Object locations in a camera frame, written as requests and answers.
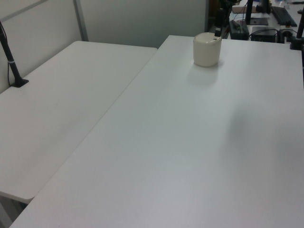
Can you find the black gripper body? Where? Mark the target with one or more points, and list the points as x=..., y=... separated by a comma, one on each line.
x=220, y=17

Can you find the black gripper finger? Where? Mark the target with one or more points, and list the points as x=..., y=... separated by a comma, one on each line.
x=217, y=32

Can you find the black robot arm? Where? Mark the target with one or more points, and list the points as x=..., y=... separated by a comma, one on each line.
x=228, y=2

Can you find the cream round trash bin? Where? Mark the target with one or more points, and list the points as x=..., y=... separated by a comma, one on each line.
x=206, y=51

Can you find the black equipment box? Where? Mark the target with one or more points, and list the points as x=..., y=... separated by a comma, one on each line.
x=238, y=29

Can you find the brown cardboard sheet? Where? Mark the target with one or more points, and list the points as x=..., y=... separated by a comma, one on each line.
x=240, y=10

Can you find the black monitor stand pole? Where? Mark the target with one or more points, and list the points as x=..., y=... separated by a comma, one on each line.
x=249, y=10

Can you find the black flat pad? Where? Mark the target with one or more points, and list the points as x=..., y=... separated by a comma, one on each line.
x=259, y=21

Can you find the black electronics unit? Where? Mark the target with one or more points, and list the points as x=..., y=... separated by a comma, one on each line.
x=264, y=33

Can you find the black keyboard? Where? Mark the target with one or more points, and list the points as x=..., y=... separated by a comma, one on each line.
x=283, y=16

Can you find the black clamped camera stand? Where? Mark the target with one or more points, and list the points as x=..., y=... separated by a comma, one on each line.
x=298, y=35

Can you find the black camera stand with base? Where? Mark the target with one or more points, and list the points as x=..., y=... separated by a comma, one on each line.
x=10, y=60

